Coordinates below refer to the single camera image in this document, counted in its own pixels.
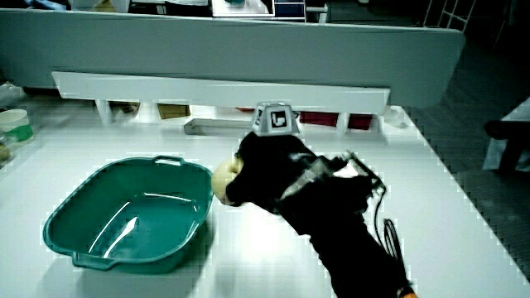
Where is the grey flat tray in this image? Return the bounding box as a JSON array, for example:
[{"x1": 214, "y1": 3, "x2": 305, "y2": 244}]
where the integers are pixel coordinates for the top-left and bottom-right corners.
[{"x1": 183, "y1": 118, "x2": 255, "y2": 137}]

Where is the white desk shelf riser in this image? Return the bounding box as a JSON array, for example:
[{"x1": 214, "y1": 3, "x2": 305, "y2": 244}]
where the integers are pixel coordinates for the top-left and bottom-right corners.
[{"x1": 51, "y1": 70, "x2": 392, "y2": 134}]

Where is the green plastic basin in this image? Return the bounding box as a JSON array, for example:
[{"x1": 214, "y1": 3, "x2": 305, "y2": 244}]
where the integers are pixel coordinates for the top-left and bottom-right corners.
[{"x1": 42, "y1": 155, "x2": 215, "y2": 275}]

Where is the white desk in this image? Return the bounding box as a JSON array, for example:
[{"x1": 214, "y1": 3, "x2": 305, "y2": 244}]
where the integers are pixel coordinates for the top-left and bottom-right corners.
[{"x1": 0, "y1": 93, "x2": 530, "y2": 298}]

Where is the brown cardboard box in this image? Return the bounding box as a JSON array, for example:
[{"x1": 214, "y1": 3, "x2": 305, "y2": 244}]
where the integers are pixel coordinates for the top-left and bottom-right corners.
[{"x1": 157, "y1": 103, "x2": 192, "y2": 121}]

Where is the person's right forearm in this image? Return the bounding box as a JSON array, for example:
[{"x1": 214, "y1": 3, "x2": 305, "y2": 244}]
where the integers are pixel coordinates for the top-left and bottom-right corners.
[{"x1": 277, "y1": 151, "x2": 417, "y2": 298}]

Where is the person's right hand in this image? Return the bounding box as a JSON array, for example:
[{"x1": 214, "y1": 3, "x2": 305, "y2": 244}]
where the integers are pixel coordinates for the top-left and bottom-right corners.
[{"x1": 225, "y1": 101, "x2": 322, "y2": 216}]

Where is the white wire rack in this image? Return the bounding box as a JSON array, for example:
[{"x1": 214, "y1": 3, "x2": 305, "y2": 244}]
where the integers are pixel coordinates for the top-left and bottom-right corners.
[{"x1": 422, "y1": 0, "x2": 477, "y2": 34}]

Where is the yellow pear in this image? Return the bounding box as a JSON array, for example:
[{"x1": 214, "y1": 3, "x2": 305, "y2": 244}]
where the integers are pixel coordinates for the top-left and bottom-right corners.
[{"x1": 210, "y1": 156, "x2": 245, "y2": 206}]

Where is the small red box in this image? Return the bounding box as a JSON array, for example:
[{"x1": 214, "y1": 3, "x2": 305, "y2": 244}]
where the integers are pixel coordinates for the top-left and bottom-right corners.
[{"x1": 347, "y1": 113, "x2": 373, "y2": 132}]

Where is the black glove cable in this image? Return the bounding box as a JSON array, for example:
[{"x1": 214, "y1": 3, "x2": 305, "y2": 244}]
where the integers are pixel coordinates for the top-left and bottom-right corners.
[{"x1": 349, "y1": 150, "x2": 412, "y2": 287}]

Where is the white cup green band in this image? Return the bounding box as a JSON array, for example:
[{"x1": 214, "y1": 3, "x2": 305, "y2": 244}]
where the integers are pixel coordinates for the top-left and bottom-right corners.
[{"x1": 0, "y1": 108, "x2": 35, "y2": 144}]

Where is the large red box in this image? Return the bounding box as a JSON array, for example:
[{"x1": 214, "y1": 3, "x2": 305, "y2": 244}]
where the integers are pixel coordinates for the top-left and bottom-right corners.
[{"x1": 299, "y1": 111, "x2": 340, "y2": 128}]

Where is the grey partition panel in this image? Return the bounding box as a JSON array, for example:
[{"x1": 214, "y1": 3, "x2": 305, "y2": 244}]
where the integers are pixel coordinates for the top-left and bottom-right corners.
[{"x1": 0, "y1": 8, "x2": 466, "y2": 109}]

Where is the dark chair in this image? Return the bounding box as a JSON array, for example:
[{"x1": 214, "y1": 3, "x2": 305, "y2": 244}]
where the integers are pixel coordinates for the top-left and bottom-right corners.
[{"x1": 483, "y1": 119, "x2": 530, "y2": 174}]

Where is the clear plastic bag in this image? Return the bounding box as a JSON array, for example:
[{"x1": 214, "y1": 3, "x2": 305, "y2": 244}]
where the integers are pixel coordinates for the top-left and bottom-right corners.
[{"x1": 0, "y1": 81, "x2": 27, "y2": 109}]

